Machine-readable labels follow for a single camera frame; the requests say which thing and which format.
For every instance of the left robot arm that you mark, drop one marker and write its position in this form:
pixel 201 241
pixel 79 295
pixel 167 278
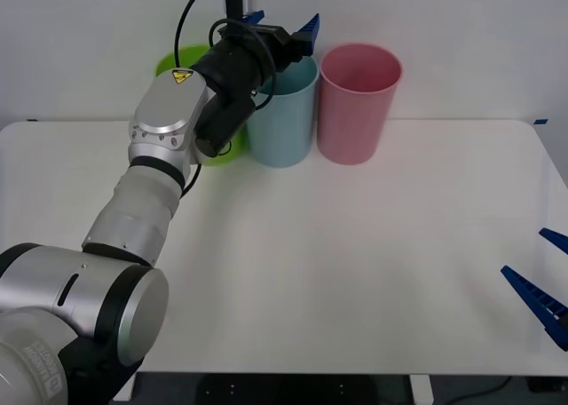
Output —
pixel 146 192

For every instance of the pink plastic bin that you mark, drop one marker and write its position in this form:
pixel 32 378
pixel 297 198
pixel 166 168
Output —
pixel 350 125

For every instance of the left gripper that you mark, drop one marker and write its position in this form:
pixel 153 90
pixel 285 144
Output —
pixel 281 50

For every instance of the white table leg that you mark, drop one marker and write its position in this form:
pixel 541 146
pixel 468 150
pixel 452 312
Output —
pixel 420 389
pixel 128 389

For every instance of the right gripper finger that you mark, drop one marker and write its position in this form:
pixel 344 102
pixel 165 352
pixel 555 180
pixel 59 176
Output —
pixel 557 238
pixel 541 300

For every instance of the pale blue plastic bin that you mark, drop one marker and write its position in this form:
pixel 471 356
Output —
pixel 288 125

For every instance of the green plastic bin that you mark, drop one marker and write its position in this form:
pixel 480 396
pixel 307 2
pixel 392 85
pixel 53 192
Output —
pixel 166 65

